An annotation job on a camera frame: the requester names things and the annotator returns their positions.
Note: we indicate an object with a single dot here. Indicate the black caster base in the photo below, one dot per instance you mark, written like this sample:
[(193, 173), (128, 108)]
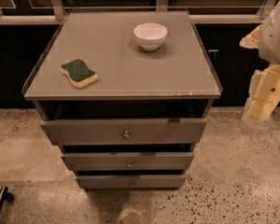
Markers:
[(5, 196)]

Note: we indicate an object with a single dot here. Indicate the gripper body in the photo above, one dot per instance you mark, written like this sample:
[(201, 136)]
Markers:
[(275, 39)]

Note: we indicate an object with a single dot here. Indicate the grey bottom drawer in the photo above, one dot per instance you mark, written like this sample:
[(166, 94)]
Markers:
[(131, 181)]

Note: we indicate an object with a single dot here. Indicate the grey drawer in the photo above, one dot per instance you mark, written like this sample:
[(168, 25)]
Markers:
[(68, 132), (131, 181), (123, 161)]

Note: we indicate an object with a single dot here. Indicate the metal railing frame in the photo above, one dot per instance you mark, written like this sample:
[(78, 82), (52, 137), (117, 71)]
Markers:
[(200, 11)]

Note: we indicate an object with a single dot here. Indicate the grey middle drawer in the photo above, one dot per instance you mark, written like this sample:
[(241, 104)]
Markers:
[(123, 161)]

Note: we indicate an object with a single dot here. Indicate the dark background cabinet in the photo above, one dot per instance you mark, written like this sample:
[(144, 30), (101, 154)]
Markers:
[(234, 65)]

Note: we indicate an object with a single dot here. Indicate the grey top drawer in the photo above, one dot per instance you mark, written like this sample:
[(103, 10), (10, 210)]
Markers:
[(68, 132)]

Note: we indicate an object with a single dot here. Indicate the green and yellow sponge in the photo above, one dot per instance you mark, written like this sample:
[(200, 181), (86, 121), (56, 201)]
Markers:
[(78, 73)]

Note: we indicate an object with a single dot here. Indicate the white ceramic bowl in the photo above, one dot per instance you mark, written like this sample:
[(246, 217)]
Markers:
[(150, 36)]

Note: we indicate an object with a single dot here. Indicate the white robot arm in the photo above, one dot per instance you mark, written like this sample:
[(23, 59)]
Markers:
[(264, 90)]

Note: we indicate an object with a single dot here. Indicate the grey drawer cabinet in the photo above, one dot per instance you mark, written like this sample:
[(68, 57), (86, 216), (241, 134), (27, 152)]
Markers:
[(176, 81)]

